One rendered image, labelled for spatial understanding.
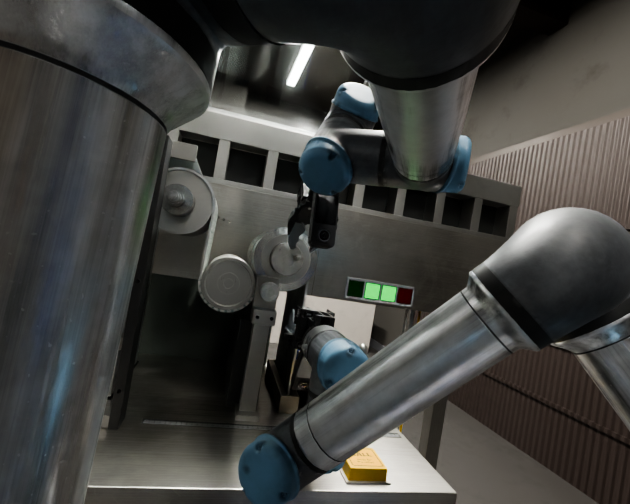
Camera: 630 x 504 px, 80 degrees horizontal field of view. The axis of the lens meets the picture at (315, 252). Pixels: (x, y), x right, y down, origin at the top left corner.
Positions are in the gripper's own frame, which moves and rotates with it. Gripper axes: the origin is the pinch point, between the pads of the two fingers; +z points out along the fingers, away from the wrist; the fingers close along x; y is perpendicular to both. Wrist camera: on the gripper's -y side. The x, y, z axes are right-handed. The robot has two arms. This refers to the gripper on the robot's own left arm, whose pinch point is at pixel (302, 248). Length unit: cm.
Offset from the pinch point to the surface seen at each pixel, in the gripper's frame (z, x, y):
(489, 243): 21, -76, 36
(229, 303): 14.8, 13.1, -6.9
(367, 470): 7.6, -13.5, -40.4
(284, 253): 4.5, 3.0, 1.7
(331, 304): 381, -144, 236
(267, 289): 4.6, 6.3, -8.6
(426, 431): 85, -75, -12
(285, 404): 26.6, -3.0, -24.3
